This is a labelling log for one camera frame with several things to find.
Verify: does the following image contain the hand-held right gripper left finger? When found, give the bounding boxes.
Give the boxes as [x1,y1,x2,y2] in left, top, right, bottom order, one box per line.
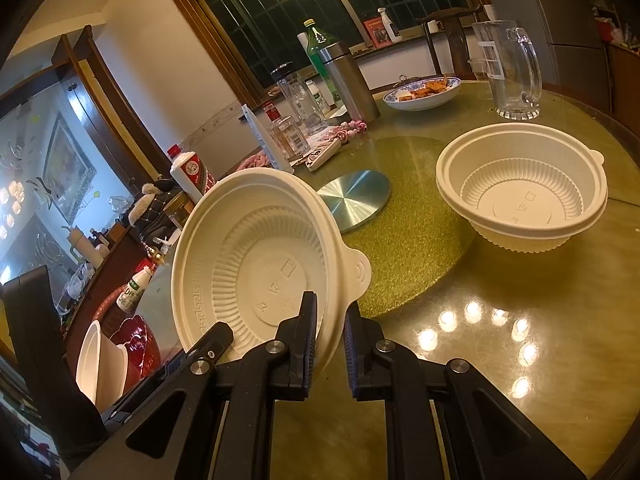
[70,291,320,480]

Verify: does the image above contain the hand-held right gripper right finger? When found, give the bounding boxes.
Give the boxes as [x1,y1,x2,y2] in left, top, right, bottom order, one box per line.
[344,304,587,480]

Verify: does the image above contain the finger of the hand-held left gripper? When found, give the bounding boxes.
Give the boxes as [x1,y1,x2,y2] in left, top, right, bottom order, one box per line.
[1,264,108,466]

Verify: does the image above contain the smooth white bowl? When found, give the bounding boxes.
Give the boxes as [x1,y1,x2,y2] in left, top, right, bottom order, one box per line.
[75,319,128,413]

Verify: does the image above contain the large red scalloped plate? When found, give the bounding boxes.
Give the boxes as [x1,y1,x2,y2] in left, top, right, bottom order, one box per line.
[111,315,162,396]

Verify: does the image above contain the cream ribbed plastic bowl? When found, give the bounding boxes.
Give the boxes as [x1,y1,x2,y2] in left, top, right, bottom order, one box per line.
[440,185,608,253]
[171,167,372,376]
[435,121,608,236]

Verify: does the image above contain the white thermos mug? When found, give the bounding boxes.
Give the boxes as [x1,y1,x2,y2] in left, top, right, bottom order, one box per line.
[67,226,104,270]

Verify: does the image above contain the white milk bottle green label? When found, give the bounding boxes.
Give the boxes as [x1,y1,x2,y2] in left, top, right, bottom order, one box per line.
[116,265,153,313]

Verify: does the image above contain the green glitter round mat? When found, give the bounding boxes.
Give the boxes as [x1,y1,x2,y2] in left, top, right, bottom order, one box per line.
[320,135,481,318]

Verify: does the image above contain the glass turntable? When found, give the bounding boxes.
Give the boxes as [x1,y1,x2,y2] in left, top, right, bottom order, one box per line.
[135,77,640,480]

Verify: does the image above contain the golden ornament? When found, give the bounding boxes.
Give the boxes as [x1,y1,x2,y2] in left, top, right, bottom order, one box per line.
[142,237,173,268]

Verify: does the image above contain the round metal disc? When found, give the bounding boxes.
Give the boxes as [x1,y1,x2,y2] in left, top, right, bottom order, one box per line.
[316,170,392,234]

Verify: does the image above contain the black fur-trimmed jacket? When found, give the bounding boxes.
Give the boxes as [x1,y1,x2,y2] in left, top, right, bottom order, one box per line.
[127,175,198,246]

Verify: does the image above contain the white patterned key holder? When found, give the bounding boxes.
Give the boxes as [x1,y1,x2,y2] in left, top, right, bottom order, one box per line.
[305,138,347,168]

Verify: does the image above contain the white liquor bottle red label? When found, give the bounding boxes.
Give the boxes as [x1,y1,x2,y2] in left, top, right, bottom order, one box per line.
[167,144,217,197]

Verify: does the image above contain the clear liquor bottle red cap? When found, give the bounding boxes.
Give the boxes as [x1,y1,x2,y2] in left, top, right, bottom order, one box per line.
[263,102,311,161]

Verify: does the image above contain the small white bottle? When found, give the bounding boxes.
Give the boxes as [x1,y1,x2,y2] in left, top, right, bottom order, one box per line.
[306,79,331,113]

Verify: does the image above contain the clear glass jar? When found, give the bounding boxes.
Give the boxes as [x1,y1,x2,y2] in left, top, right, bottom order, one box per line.
[270,62,328,133]

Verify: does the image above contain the blue patterned food dish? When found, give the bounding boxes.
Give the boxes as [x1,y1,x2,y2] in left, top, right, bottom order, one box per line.
[383,75,463,112]

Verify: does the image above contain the stainless steel thermos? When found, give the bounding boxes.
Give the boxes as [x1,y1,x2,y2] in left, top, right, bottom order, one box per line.
[318,42,382,122]

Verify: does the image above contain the green plastic bottle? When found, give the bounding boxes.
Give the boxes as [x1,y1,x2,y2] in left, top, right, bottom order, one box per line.
[303,19,341,101]

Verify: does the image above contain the clear glass pitcher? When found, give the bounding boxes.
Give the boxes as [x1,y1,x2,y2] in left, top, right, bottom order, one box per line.
[471,20,543,121]

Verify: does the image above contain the red gift box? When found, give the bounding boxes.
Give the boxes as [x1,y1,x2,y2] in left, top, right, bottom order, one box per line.
[363,17,393,48]

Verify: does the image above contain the wooden framed window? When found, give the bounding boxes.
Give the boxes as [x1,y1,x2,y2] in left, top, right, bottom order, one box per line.
[150,0,481,106]

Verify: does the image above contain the dark wooden chair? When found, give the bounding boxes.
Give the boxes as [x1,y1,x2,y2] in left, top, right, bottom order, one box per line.
[416,4,486,81]

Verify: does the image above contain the framed wall painting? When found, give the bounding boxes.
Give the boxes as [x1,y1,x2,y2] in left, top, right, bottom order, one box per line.
[42,112,96,211]

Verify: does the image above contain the pink bead string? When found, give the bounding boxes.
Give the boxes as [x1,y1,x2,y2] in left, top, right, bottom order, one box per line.
[320,119,373,143]

